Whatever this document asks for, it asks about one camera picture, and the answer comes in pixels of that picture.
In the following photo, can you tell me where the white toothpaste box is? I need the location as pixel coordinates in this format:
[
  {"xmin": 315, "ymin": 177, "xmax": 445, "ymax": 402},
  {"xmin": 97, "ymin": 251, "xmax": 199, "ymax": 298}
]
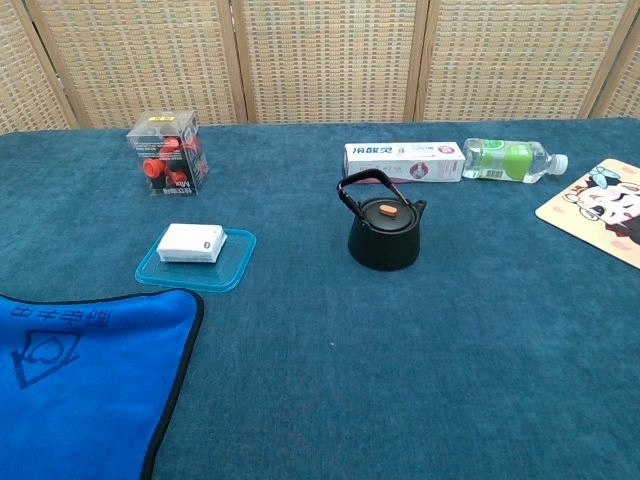
[{"xmin": 342, "ymin": 141, "xmax": 467, "ymax": 185}]

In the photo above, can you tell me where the blue towel black trim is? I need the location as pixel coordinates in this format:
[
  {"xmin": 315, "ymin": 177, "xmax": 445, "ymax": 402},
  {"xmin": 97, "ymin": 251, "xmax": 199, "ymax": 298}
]
[{"xmin": 0, "ymin": 288, "xmax": 205, "ymax": 480}]

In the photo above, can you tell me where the black teapot lid orange knob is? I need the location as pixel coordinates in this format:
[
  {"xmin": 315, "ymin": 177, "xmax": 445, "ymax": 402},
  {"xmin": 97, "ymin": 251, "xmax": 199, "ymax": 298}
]
[{"xmin": 360, "ymin": 196, "xmax": 418, "ymax": 232}]

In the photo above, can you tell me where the teal table cloth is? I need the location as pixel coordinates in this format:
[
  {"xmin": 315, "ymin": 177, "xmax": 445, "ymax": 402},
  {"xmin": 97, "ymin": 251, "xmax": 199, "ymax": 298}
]
[{"xmin": 0, "ymin": 116, "xmax": 640, "ymax": 480}]

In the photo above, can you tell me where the clear water bottle green label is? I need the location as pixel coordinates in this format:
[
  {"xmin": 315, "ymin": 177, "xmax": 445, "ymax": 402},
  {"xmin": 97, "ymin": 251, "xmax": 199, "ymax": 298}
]
[{"xmin": 461, "ymin": 137, "xmax": 570, "ymax": 184}]

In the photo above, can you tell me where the small white box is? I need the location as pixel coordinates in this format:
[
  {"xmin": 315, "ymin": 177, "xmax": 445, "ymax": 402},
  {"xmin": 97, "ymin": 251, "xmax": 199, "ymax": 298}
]
[{"xmin": 156, "ymin": 223, "xmax": 229, "ymax": 264}]

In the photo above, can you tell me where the blue translucent plastic container lid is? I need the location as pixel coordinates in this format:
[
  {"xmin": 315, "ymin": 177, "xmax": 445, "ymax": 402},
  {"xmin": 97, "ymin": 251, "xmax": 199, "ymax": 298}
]
[{"xmin": 134, "ymin": 227, "xmax": 258, "ymax": 294}]

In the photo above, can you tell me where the woven folding screen panel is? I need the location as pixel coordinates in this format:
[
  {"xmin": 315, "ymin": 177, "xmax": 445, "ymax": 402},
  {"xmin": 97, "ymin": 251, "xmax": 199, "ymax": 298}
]
[
  {"xmin": 228, "ymin": 0, "xmax": 431, "ymax": 125},
  {"xmin": 23, "ymin": 0, "xmax": 249, "ymax": 129},
  {"xmin": 592, "ymin": 29, "xmax": 640, "ymax": 120},
  {"xmin": 413, "ymin": 0, "xmax": 632, "ymax": 123},
  {"xmin": 0, "ymin": 0, "xmax": 80, "ymax": 135}
]

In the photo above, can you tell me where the clear box with black print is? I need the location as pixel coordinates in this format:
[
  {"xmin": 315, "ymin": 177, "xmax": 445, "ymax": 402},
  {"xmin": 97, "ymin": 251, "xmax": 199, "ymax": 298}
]
[{"xmin": 125, "ymin": 109, "xmax": 211, "ymax": 198}]

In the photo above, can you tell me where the cartoon print mouse pad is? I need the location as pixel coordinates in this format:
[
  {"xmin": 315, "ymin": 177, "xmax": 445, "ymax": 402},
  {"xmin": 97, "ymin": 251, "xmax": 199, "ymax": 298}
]
[{"xmin": 534, "ymin": 158, "xmax": 640, "ymax": 271}]

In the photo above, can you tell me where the red dumbbell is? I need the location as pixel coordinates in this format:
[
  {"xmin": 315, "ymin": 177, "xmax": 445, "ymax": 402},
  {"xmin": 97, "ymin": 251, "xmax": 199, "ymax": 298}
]
[
  {"xmin": 158, "ymin": 134, "xmax": 199, "ymax": 162},
  {"xmin": 141, "ymin": 156, "xmax": 190, "ymax": 185}
]

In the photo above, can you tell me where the black cast iron teapot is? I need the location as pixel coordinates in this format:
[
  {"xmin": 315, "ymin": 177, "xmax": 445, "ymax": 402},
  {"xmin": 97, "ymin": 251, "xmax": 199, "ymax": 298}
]
[{"xmin": 336, "ymin": 168, "xmax": 429, "ymax": 272}]

